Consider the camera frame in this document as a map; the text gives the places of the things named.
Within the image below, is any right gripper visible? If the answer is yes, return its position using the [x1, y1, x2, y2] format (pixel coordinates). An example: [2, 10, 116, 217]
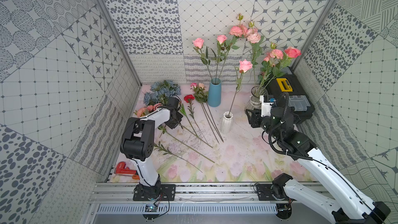
[246, 108, 283, 143]

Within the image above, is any pink carnation stem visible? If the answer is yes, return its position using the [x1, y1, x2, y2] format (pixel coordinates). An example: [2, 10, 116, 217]
[154, 142, 202, 172]

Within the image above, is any pink rose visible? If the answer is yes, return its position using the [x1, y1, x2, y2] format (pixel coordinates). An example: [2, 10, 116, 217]
[227, 59, 253, 118]

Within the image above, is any large pink rose stem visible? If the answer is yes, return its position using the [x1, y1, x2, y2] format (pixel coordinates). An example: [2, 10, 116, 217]
[269, 47, 302, 78]

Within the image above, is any pink peony flower stem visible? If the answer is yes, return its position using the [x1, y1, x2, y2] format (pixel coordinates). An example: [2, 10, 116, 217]
[218, 13, 247, 79]

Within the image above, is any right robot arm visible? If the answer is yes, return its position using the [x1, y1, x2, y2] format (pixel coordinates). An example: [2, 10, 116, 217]
[245, 107, 391, 224]

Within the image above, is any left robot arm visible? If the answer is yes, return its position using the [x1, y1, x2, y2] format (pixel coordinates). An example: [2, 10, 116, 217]
[120, 96, 182, 200]

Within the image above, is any bunch of artificial flowers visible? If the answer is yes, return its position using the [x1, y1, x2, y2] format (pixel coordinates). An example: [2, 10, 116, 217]
[134, 80, 225, 164]

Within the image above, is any clear glass vase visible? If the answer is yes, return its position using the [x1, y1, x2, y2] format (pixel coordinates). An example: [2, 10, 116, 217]
[245, 85, 268, 110]

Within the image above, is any blue cylindrical vase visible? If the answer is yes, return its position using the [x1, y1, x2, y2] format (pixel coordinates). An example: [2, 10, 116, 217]
[207, 78, 222, 107]

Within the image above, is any white ribbed vase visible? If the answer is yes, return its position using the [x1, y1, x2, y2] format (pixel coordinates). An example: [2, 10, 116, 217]
[220, 112, 233, 135]

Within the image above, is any black toolbox yellow latch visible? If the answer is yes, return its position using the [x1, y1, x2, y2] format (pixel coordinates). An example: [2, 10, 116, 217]
[266, 67, 315, 124]

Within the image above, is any red pipe wrench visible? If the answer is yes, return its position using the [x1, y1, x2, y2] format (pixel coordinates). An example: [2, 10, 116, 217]
[114, 162, 140, 180]

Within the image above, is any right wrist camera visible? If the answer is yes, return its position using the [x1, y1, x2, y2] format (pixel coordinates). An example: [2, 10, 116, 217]
[260, 95, 274, 117]

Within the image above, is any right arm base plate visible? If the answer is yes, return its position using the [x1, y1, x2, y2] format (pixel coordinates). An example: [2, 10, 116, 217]
[253, 183, 295, 201]

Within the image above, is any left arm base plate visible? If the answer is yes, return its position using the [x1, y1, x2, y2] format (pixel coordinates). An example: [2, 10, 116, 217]
[133, 184, 176, 201]

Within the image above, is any aluminium rail frame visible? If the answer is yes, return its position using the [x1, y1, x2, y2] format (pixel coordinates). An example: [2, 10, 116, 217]
[88, 181, 344, 205]

